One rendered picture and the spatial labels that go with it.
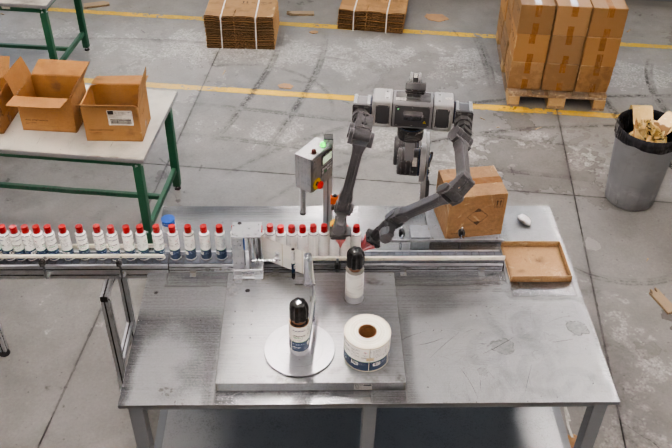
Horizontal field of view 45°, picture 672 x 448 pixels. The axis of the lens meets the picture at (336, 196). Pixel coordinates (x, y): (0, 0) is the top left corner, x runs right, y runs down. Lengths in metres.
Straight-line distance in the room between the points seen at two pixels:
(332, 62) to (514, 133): 1.83
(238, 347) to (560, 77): 4.18
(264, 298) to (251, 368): 0.42
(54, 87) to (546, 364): 3.44
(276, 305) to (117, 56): 4.39
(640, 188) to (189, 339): 3.44
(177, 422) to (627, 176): 3.43
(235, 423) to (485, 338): 1.31
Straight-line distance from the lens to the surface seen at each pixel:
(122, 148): 5.10
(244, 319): 3.77
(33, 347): 5.09
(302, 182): 3.78
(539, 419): 4.37
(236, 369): 3.58
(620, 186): 6.03
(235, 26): 7.65
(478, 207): 4.17
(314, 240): 3.95
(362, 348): 3.45
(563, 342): 3.89
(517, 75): 6.94
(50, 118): 5.32
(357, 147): 3.57
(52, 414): 4.74
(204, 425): 4.25
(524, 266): 4.20
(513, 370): 3.73
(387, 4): 8.12
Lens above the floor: 3.62
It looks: 38 degrees down
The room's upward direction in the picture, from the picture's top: 1 degrees clockwise
